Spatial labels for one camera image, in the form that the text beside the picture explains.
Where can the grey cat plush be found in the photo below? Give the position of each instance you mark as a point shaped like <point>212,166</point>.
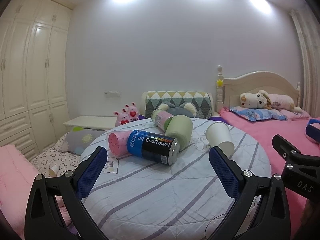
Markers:
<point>187,109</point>

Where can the white paper cup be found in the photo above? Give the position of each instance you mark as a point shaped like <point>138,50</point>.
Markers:
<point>218,134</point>

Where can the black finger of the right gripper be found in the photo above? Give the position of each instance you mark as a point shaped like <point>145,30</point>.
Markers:
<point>301,172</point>

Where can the pink label clear bottle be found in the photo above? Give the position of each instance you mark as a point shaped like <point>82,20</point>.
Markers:
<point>161,118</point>

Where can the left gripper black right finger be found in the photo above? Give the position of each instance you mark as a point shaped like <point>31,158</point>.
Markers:
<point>272,217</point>

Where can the grey flower pillow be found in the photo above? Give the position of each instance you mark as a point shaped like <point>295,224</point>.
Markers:
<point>78,139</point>

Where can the white wall socket panel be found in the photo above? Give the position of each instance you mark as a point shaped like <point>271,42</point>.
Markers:
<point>112,94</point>

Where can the cream wooden headboard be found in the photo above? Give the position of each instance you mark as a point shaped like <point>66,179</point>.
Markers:
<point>229,89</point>

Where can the heart pattern sheet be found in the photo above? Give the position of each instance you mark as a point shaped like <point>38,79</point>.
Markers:
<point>52,157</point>

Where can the white purple striped quilt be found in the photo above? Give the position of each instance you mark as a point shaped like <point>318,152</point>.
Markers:
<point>135,198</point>

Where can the pink fleece blanket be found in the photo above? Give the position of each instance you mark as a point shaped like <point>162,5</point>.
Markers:
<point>304,214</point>

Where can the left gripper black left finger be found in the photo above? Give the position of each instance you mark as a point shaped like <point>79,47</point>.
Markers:
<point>43,219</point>

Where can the beige curtain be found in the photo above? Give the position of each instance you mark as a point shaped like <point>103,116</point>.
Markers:
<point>307,28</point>

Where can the green plastic cup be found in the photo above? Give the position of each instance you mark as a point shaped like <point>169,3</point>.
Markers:
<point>180,127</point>

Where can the white bedside table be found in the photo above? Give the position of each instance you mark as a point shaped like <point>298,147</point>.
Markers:
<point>92,122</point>

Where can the blue cartoon pillow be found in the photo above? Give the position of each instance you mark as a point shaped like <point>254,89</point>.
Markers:
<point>258,114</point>

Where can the blue black CoolTowel can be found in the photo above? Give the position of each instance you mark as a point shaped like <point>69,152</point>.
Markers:
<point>154,147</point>

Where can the white dog plush pillow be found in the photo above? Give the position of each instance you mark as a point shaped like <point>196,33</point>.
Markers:
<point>265,100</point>

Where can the triangle pattern cushion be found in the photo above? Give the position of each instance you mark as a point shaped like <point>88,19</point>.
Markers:
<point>202,101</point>

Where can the cream built-in wardrobe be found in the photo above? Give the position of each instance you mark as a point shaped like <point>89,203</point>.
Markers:
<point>33,88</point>

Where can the small paper cup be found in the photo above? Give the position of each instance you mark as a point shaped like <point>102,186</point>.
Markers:
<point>53,171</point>

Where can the light pink blanket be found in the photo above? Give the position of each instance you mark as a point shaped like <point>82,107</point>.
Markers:
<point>17,175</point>

